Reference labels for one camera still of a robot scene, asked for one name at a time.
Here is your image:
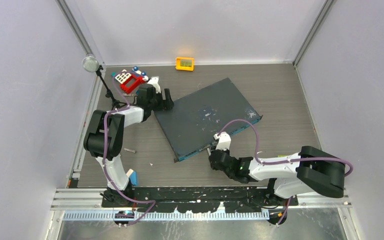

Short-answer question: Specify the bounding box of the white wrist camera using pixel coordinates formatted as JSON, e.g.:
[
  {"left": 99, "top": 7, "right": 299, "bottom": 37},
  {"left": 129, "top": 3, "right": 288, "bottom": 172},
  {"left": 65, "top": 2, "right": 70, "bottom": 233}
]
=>
[
  {"left": 213, "top": 131, "right": 231, "bottom": 151},
  {"left": 143, "top": 76, "right": 162, "bottom": 94}
]

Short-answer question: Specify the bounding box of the silver SFP module front left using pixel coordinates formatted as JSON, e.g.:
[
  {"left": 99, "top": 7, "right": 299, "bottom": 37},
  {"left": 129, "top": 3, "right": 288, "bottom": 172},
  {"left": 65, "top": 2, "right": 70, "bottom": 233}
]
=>
[{"left": 124, "top": 148, "right": 137, "bottom": 154}]

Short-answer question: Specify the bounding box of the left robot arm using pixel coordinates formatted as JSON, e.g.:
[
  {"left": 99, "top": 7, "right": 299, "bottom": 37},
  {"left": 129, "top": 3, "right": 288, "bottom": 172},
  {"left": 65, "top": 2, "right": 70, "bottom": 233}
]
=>
[{"left": 83, "top": 83, "right": 174, "bottom": 207}]

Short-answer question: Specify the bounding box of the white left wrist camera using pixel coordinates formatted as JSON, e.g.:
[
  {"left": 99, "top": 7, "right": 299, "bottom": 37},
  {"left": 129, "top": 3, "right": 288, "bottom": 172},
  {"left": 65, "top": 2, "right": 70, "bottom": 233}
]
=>
[{"left": 143, "top": 76, "right": 162, "bottom": 94}]

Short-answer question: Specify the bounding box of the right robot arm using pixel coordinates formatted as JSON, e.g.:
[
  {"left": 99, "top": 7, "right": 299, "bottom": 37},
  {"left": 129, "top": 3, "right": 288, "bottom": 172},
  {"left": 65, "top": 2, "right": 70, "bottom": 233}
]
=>
[{"left": 208, "top": 146, "right": 352, "bottom": 205}]

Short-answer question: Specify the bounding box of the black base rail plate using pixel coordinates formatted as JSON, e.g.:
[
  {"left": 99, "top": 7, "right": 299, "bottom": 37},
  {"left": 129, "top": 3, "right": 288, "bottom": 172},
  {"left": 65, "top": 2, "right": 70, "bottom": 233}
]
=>
[{"left": 100, "top": 186, "right": 288, "bottom": 214}]

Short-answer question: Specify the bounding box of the dark grey network switch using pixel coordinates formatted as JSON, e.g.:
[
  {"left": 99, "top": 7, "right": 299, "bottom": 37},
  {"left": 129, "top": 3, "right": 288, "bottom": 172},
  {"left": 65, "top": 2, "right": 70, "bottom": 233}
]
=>
[{"left": 154, "top": 78, "right": 262, "bottom": 163}]

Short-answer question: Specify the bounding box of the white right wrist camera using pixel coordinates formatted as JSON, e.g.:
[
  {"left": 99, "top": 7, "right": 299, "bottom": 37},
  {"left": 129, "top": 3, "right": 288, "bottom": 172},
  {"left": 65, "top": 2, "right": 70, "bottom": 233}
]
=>
[{"left": 213, "top": 131, "right": 231, "bottom": 151}]

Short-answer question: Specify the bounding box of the blue white toy brick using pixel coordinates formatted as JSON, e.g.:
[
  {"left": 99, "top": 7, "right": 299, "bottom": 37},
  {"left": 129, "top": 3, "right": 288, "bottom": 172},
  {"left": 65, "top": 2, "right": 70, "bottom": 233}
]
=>
[{"left": 132, "top": 66, "right": 149, "bottom": 82}]

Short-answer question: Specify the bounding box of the red toy brick frame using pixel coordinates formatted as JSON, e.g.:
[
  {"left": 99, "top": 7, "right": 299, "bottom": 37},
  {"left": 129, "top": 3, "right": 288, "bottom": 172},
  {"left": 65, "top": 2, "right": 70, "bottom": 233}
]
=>
[{"left": 119, "top": 75, "right": 145, "bottom": 94}]

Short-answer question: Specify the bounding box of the white window toy brick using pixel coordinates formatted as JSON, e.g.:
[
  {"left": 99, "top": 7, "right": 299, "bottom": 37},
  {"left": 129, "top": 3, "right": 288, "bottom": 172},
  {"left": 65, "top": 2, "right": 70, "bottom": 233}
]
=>
[{"left": 114, "top": 70, "right": 132, "bottom": 84}]

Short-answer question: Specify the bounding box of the blue white wedge block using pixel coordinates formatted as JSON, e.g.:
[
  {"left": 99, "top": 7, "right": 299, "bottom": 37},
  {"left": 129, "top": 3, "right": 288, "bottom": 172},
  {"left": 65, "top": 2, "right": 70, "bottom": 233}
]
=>
[{"left": 126, "top": 169, "right": 138, "bottom": 186}]

